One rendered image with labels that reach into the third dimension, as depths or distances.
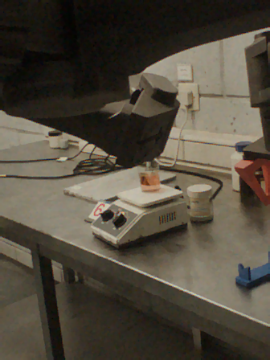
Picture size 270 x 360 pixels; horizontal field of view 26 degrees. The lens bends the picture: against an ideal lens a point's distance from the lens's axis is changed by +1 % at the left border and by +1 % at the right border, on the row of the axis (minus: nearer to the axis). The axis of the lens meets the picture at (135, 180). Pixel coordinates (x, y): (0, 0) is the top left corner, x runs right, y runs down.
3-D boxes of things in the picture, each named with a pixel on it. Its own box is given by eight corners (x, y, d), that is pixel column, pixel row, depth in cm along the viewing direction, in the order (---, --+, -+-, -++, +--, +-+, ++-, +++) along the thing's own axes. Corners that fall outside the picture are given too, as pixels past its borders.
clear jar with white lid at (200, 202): (190, 214, 147) (188, 184, 145) (214, 214, 146) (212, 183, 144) (188, 223, 141) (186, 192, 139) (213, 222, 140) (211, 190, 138)
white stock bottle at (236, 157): (239, 194, 160) (238, 147, 156) (227, 187, 167) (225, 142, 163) (263, 189, 162) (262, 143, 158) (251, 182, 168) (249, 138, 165)
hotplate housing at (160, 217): (118, 251, 129) (114, 217, 127) (90, 235, 140) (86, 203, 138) (197, 224, 140) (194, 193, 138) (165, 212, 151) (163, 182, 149)
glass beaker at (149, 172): (157, 187, 144) (153, 156, 142) (165, 193, 139) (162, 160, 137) (134, 191, 142) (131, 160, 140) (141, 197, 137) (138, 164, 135)
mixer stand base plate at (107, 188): (101, 203, 163) (100, 200, 163) (62, 192, 178) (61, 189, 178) (177, 177, 181) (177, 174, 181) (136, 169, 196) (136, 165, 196)
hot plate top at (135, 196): (142, 207, 131) (142, 204, 131) (116, 197, 141) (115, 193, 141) (185, 195, 137) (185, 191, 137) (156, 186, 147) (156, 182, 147)
